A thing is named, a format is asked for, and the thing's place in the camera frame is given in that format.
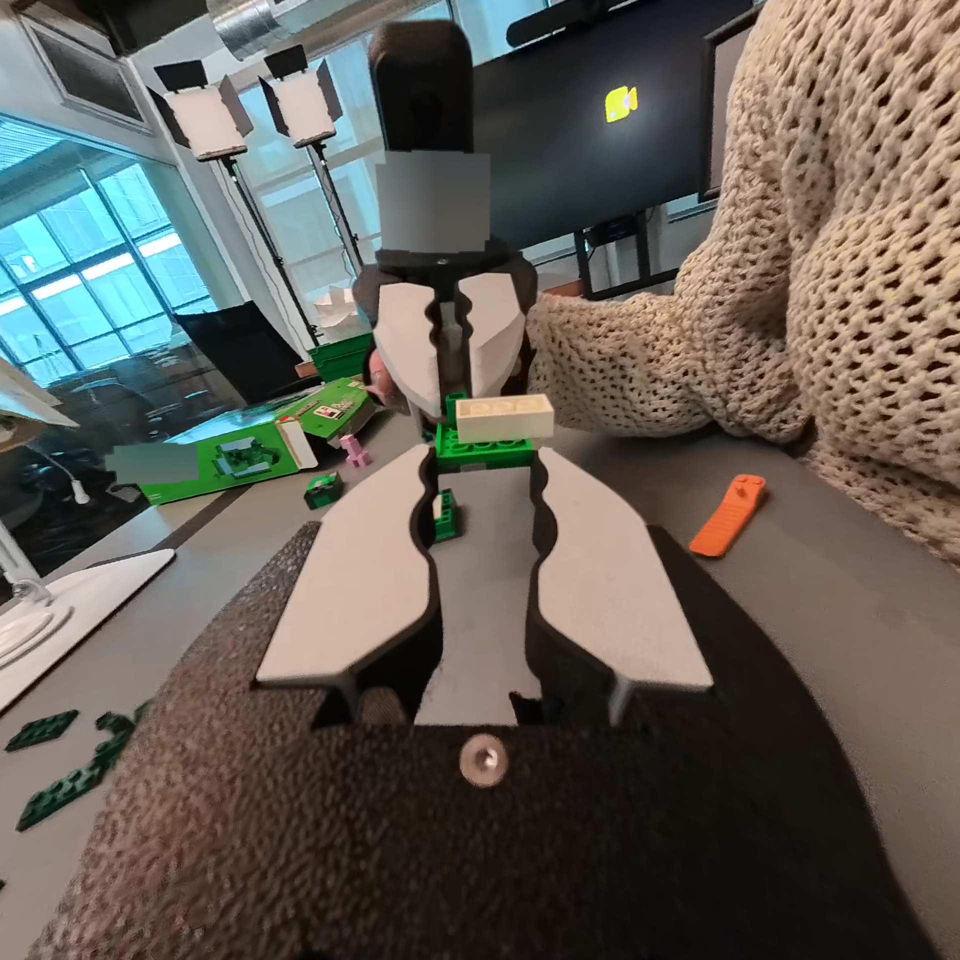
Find silver ventilation duct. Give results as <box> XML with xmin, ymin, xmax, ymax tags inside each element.
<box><xmin>210</xmin><ymin>0</ymin><xmax>451</xmax><ymax>63</ymax></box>

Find black framed display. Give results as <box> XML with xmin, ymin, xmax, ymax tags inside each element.
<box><xmin>699</xmin><ymin>15</ymin><xmax>759</xmax><ymax>205</ymax></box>

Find large black wall screen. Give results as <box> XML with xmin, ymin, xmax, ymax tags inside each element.
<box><xmin>472</xmin><ymin>0</ymin><xmax>755</xmax><ymax>301</ymax></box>

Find person's right hand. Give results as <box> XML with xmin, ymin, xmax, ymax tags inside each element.
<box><xmin>365</xmin><ymin>347</ymin><xmax>410</xmax><ymax>412</ymax></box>

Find black monitor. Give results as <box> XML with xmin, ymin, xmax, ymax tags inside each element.
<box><xmin>174</xmin><ymin>300</ymin><xmax>320</xmax><ymax>406</ymax></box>

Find cream knit sweater person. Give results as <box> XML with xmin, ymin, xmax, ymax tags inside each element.
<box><xmin>678</xmin><ymin>0</ymin><xmax>960</xmax><ymax>567</ymax></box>

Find green plastic crate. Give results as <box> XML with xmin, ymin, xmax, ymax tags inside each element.
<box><xmin>307</xmin><ymin>337</ymin><xmax>376</xmax><ymax>384</ymax></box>

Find opened green lego box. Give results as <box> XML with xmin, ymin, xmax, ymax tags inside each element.
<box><xmin>281</xmin><ymin>377</ymin><xmax>380</xmax><ymax>440</ymax></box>

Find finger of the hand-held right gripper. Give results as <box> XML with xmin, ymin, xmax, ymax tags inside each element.
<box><xmin>372</xmin><ymin>281</ymin><xmax>444</xmax><ymax>417</ymax></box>
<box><xmin>457</xmin><ymin>271</ymin><xmax>528</xmax><ymax>399</ymax></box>

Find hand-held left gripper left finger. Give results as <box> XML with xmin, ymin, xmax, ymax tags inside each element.
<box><xmin>253</xmin><ymin>446</ymin><xmax>442</xmax><ymax>706</ymax></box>

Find book stand with white base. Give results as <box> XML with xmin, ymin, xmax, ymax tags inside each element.
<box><xmin>0</xmin><ymin>442</ymin><xmax>177</xmax><ymax>714</ymax></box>

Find scattered dark green lego pieces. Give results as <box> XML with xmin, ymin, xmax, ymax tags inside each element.
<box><xmin>15</xmin><ymin>701</ymin><xmax>151</xmax><ymax>834</ymax></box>

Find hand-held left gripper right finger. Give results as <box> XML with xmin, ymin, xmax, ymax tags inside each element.
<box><xmin>527</xmin><ymin>446</ymin><xmax>716</xmax><ymax>727</ymax></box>

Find black light stand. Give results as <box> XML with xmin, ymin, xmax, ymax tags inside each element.
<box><xmin>311</xmin><ymin>142</ymin><xmax>369</xmax><ymax>271</ymax></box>
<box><xmin>221</xmin><ymin>153</ymin><xmax>320</xmax><ymax>342</ymax></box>

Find white softbox light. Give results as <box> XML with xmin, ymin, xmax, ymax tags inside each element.
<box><xmin>146</xmin><ymin>60</ymin><xmax>252</xmax><ymax>162</ymax></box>
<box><xmin>258</xmin><ymin>45</ymin><xmax>345</xmax><ymax>150</ymax></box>

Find dark green lego plate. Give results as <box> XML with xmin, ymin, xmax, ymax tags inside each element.
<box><xmin>3</xmin><ymin>708</ymin><xmax>80</xmax><ymax>753</ymax></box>

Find orange brick separator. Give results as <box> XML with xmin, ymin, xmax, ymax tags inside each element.
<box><xmin>690</xmin><ymin>474</ymin><xmax>770</xmax><ymax>558</ymax></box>

